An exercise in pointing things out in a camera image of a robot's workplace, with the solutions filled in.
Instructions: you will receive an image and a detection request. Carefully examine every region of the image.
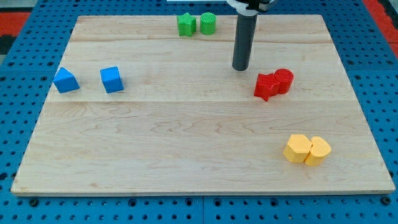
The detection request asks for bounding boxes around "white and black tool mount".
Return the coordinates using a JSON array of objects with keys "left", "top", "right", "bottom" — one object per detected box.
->
[{"left": 226, "top": 0, "right": 277, "bottom": 16}]

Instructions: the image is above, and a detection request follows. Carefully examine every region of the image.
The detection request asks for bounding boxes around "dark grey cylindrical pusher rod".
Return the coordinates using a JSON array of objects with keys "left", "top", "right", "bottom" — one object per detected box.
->
[{"left": 232, "top": 14, "right": 257, "bottom": 71}]

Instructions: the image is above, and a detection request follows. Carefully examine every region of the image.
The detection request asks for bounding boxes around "red star block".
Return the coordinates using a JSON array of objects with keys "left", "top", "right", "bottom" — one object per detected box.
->
[{"left": 254, "top": 73, "right": 280, "bottom": 101}]

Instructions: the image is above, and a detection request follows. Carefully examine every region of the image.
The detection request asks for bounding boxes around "red cylinder block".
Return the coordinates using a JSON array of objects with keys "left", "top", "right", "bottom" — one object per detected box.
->
[{"left": 274, "top": 68, "right": 294, "bottom": 94}]

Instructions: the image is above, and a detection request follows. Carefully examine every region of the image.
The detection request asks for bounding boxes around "green star block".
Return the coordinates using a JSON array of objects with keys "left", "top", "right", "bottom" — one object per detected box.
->
[{"left": 177, "top": 12, "right": 197, "bottom": 37}]

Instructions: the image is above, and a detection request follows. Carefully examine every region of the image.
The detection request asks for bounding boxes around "green cylinder block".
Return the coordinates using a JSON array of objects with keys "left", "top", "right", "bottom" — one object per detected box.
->
[{"left": 200, "top": 12, "right": 216, "bottom": 35}]

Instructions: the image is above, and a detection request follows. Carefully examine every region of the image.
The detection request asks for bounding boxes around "yellow hexagon block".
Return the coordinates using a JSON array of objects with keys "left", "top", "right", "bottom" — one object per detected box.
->
[{"left": 283, "top": 134, "right": 312, "bottom": 163}]

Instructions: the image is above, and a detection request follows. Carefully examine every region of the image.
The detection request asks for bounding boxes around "light wooden board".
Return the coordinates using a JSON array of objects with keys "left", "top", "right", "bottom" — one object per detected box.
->
[{"left": 11, "top": 15, "right": 395, "bottom": 197}]

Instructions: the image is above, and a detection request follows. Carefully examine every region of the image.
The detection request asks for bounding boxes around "yellow heart block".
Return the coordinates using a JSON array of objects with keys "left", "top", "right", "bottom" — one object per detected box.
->
[{"left": 304, "top": 136, "right": 331, "bottom": 166}]

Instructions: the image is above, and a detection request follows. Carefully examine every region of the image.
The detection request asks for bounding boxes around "blue cube block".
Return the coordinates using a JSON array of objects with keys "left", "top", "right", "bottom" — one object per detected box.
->
[{"left": 100, "top": 67, "right": 124, "bottom": 93}]

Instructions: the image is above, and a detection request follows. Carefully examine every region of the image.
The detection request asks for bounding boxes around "blue triangular prism block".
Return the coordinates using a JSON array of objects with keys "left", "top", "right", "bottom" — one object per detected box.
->
[{"left": 53, "top": 67, "right": 80, "bottom": 93}]

